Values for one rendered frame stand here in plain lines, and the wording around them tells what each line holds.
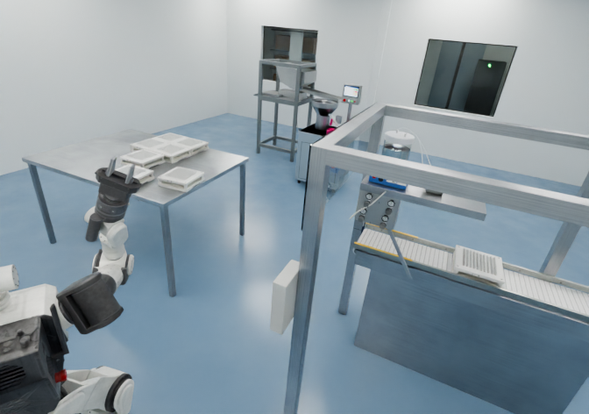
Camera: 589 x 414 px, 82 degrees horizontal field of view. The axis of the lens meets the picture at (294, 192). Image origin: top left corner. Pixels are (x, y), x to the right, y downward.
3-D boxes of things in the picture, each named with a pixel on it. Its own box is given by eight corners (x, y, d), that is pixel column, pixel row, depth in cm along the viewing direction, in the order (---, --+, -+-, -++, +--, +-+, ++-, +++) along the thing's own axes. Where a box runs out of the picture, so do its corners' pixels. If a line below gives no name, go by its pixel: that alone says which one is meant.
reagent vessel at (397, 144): (376, 166, 183) (383, 132, 175) (382, 158, 196) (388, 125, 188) (405, 172, 178) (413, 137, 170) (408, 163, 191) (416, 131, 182)
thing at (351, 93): (337, 131, 464) (343, 83, 437) (339, 129, 473) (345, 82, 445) (352, 133, 456) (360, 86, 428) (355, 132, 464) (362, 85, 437)
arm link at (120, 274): (131, 281, 135) (121, 300, 113) (95, 281, 131) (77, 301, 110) (134, 253, 135) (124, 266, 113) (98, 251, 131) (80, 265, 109)
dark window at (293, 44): (261, 79, 761) (263, 24, 713) (261, 79, 762) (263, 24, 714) (315, 88, 713) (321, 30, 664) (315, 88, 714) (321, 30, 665)
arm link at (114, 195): (134, 194, 99) (125, 223, 105) (146, 177, 107) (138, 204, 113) (89, 176, 96) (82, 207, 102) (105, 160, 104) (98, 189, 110)
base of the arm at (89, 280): (126, 305, 112) (123, 317, 101) (87, 328, 108) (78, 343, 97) (102, 267, 109) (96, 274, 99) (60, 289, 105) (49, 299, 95)
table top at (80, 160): (22, 161, 280) (21, 157, 278) (131, 132, 371) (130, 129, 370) (163, 209, 229) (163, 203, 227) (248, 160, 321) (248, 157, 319)
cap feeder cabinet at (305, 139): (293, 182, 482) (298, 131, 449) (309, 170, 528) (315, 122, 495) (335, 194, 458) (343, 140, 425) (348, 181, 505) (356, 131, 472)
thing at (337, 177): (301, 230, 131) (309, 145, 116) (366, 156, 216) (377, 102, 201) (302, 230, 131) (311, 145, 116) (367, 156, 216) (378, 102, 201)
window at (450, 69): (413, 104, 639) (428, 37, 588) (413, 104, 640) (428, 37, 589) (493, 117, 588) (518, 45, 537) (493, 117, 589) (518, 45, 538)
